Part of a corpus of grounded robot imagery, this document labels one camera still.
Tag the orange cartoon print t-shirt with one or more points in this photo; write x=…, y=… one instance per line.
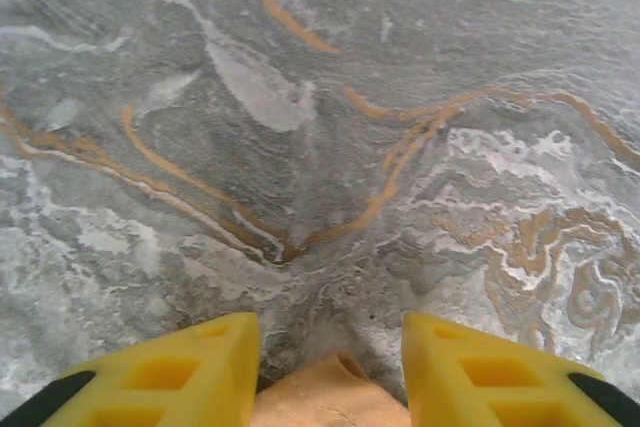
x=325, y=397

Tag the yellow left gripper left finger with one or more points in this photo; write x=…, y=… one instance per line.
x=150, y=387

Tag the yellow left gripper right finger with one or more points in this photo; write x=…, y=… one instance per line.
x=490, y=387

